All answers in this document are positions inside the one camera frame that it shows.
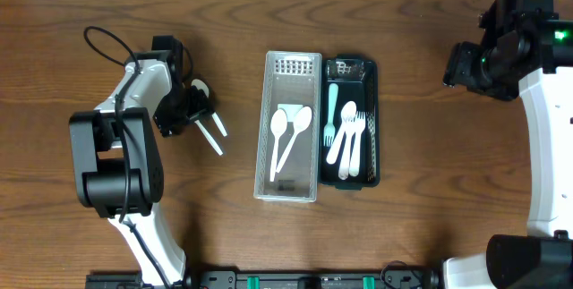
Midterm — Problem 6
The white spoon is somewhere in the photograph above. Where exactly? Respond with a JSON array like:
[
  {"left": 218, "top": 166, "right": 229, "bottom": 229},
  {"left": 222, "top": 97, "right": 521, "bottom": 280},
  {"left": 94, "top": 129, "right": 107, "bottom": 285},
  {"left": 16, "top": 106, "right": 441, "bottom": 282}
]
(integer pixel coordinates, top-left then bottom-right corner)
[
  {"left": 269, "top": 109, "right": 287, "bottom": 182},
  {"left": 326, "top": 101, "right": 356, "bottom": 165},
  {"left": 192, "top": 79, "right": 227, "bottom": 137},
  {"left": 195, "top": 120, "right": 223, "bottom": 156}
]

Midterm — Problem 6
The clear plastic basket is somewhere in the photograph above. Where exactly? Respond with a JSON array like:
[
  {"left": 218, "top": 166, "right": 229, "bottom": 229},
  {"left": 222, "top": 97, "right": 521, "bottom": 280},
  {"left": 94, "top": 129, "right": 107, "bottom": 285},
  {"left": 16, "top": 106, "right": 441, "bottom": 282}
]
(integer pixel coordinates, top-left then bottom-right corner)
[{"left": 253, "top": 51, "right": 321, "bottom": 202}]

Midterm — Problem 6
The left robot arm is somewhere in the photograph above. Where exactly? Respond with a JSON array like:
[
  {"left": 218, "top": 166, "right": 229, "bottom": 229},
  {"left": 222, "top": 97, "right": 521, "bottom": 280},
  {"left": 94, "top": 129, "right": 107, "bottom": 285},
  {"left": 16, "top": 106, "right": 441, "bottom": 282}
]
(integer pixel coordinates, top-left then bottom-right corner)
[{"left": 69, "top": 51, "right": 198, "bottom": 288}]

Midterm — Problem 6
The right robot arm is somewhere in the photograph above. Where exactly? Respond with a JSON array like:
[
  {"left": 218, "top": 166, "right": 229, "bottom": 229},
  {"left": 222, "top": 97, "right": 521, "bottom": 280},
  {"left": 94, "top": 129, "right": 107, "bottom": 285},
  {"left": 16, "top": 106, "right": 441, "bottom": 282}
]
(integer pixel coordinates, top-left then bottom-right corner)
[{"left": 442, "top": 17, "right": 572, "bottom": 288}]

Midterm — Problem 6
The white label in basket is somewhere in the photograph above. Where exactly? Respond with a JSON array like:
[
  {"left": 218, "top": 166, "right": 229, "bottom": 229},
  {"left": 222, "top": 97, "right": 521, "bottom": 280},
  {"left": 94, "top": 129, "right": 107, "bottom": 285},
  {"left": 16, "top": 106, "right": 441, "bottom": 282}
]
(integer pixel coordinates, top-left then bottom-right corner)
[{"left": 278, "top": 104, "right": 304, "bottom": 123}]

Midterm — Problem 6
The white fork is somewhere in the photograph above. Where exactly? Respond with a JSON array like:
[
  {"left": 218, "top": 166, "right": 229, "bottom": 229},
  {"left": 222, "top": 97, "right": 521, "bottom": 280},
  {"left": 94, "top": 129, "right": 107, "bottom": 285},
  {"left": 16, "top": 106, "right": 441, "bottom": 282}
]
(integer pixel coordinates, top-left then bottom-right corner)
[
  {"left": 323, "top": 83, "right": 338, "bottom": 147},
  {"left": 349, "top": 112, "right": 366, "bottom": 177},
  {"left": 338, "top": 117, "right": 355, "bottom": 180}
]

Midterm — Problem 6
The white spoon lowest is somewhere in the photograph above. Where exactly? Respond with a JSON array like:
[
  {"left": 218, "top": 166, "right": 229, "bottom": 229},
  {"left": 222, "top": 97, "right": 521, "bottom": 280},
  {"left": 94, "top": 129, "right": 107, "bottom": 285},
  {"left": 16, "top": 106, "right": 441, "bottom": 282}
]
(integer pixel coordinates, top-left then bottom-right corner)
[{"left": 276, "top": 106, "right": 312, "bottom": 173}]

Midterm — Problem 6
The black mounting rail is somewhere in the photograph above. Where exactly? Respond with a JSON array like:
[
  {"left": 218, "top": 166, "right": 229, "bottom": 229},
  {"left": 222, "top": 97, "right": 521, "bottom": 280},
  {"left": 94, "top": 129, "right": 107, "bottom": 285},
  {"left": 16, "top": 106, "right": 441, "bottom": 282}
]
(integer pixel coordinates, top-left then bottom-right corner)
[{"left": 84, "top": 266, "right": 444, "bottom": 289}]

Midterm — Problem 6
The black plastic basket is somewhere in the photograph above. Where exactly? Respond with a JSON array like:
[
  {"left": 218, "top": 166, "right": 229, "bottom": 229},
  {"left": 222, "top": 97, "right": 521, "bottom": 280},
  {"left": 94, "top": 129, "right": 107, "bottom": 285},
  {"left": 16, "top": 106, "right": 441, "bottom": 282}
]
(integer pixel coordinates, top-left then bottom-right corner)
[{"left": 318, "top": 55, "right": 381, "bottom": 190}]

